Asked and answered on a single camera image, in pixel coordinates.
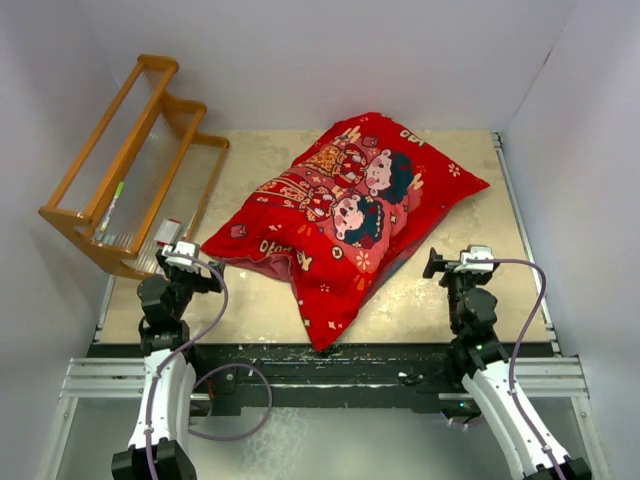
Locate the red printed pillowcase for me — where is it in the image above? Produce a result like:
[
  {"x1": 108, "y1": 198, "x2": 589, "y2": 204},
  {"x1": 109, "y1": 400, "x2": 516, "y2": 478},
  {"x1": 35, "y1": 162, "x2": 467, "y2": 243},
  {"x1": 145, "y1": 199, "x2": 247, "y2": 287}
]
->
[{"x1": 202, "y1": 112, "x2": 487, "y2": 351}]

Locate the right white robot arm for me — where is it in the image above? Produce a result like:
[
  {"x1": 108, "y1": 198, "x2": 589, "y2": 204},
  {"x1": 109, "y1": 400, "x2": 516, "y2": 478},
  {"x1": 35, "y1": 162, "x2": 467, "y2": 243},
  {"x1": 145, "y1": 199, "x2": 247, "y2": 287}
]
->
[{"x1": 423, "y1": 245, "x2": 593, "y2": 479}]

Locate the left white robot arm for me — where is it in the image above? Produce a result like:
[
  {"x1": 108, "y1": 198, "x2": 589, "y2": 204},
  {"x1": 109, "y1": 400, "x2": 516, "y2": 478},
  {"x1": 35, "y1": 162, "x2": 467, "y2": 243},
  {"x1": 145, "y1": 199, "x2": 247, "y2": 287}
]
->
[{"x1": 111, "y1": 241, "x2": 224, "y2": 479}]

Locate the red pen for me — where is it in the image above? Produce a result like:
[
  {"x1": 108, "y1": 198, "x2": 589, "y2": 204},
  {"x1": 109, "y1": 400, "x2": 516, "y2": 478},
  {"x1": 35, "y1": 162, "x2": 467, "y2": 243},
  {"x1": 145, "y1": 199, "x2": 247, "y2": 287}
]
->
[{"x1": 182, "y1": 211, "x2": 198, "y2": 241}]

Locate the small red white box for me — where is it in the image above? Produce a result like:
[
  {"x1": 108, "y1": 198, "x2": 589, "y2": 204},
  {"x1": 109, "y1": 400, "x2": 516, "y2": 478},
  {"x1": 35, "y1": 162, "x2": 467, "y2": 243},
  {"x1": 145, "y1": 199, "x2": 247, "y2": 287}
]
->
[{"x1": 154, "y1": 218, "x2": 182, "y2": 246}]

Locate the orange wooden rack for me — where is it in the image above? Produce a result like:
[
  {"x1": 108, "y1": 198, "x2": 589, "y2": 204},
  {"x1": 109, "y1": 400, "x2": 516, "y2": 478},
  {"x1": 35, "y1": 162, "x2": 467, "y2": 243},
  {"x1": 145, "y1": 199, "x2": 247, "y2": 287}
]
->
[{"x1": 38, "y1": 54, "x2": 230, "y2": 279}]

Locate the green white marker pen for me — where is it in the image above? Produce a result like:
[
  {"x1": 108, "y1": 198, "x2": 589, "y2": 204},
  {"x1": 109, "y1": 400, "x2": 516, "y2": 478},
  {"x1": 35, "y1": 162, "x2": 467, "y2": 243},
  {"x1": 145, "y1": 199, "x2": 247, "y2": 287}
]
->
[{"x1": 99, "y1": 181, "x2": 124, "y2": 233}]

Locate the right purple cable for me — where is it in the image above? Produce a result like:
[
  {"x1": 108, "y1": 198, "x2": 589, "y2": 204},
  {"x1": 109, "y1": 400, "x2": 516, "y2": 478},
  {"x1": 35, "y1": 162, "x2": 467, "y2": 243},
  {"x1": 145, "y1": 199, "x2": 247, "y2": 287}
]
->
[{"x1": 446, "y1": 258, "x2": 566, "y2": 480}]

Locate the purple cable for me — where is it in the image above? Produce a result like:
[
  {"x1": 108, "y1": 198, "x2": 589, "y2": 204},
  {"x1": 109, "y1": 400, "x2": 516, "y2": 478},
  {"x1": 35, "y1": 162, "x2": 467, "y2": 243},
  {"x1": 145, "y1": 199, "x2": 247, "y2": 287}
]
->
[
  {"x1": 143, "y1": 253, "x2": 274, "y2": 480},
  {"x1": 446, "y1": 258, "x2": 566, "y2": 480}
]

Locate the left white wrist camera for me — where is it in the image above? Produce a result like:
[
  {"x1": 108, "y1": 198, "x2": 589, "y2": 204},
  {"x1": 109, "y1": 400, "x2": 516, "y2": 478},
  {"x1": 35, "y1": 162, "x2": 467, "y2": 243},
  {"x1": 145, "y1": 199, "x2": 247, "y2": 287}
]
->
[{"x1": 162, "y1": 241, "x2": 200, "y2": 270}]

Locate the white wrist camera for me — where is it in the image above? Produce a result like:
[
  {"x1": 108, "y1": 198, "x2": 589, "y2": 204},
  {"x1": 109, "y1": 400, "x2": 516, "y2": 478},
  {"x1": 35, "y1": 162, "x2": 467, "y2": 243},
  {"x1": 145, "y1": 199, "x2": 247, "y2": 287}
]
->
[
  {"x1": 455, "y1": 245, "x2": 495, "y2": 273},
  {"x1": 162, "y1": 241, "x2": 200, "y2": 270}
]

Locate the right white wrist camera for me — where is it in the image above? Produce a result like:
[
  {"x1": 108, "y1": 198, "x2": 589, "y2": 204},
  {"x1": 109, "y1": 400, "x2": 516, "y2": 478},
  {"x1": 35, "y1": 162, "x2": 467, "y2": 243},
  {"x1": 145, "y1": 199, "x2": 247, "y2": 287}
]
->
[{"x1": 455, "y1": 245, "x2": 495, "y2": 273}]

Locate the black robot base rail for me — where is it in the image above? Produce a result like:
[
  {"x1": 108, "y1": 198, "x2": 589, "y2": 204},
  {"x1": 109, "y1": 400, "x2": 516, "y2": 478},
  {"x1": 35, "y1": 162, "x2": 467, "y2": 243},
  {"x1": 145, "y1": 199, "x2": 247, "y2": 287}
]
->
[{"x1": 85, "y1": 342, "x2": 556, "y2": 416}]

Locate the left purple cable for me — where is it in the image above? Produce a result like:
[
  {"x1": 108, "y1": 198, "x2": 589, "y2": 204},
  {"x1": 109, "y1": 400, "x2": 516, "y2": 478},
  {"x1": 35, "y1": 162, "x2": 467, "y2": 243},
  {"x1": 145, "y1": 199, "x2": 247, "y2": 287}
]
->
[{"x1": 143, "y1": 253, "x2": 274, "y2": 480}]

